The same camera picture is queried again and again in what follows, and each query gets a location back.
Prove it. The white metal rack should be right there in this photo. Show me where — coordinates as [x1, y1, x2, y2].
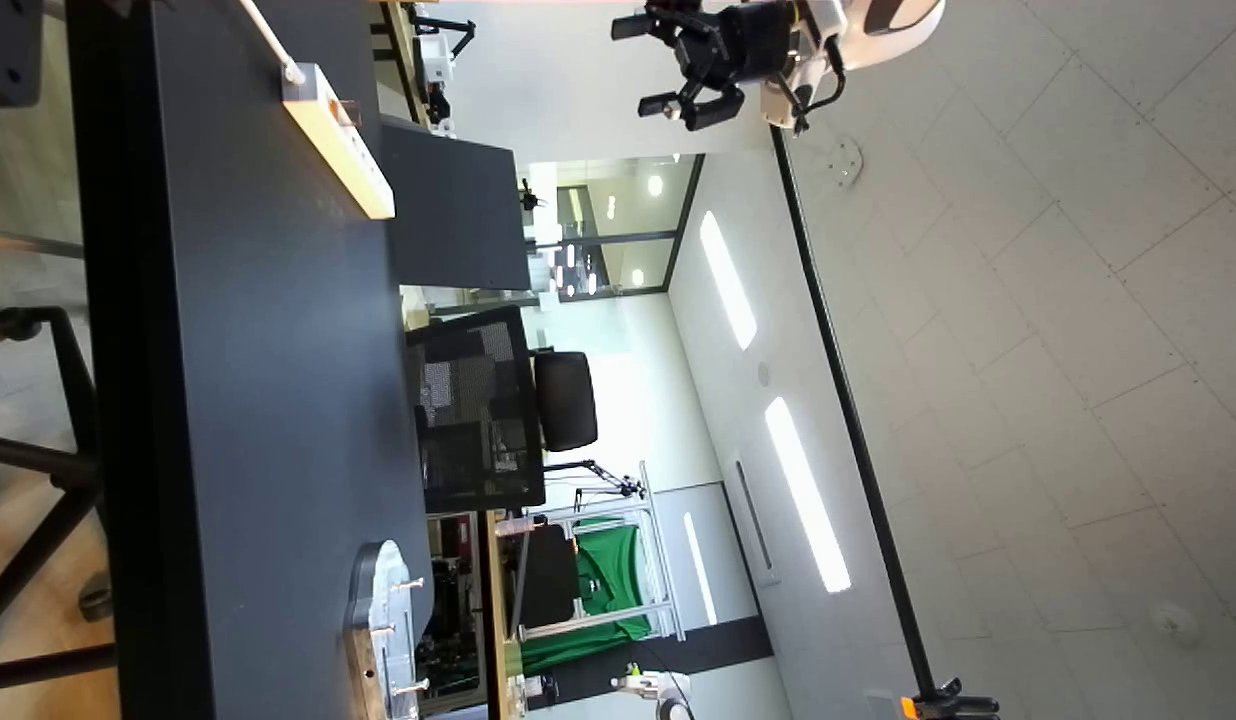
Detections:
[503, 461, 682, 648]

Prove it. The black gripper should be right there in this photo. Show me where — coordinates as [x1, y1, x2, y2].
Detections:
[609, 0, 798, 138]

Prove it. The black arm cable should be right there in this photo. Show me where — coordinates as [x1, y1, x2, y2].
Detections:
[771, 37, 857, 138]

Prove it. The white smoke detector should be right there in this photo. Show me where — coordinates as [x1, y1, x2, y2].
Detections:
[1150, 602, 1205, 653]
[823, 138, 868, 187]

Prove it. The black office chair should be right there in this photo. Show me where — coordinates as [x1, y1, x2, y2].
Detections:
[533, 348, 604, 457]

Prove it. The black framed glass partition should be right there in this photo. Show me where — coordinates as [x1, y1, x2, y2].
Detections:
[551, 154, 708, 305]

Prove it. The long ceiling light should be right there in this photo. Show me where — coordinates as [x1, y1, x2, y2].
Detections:
[760, 393, 857, 602]
[695, 207, 765, 356]

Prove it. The white power strip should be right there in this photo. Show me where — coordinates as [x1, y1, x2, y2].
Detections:
[278, 61, 401, 224]

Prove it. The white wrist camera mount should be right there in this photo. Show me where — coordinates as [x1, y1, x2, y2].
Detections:
[789, 0, 847, 72]

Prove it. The black table leg frame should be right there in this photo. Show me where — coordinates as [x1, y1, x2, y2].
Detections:
[0, 305, 126, 697]

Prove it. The black ceiling rail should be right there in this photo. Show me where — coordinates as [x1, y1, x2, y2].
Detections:
[770, 123, 961, 706]

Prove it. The orange black clamp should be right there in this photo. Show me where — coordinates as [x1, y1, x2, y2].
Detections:
[895, 678, 1003, 720]

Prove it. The black computer monitor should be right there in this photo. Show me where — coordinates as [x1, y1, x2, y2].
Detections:
[405, 305, 551, 520]

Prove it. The white power strip cable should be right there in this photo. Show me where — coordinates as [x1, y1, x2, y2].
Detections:
[233, 0, 308, 89]

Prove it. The round metal base plate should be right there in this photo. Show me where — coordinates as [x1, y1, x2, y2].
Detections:
[342, 536, 437, 720]

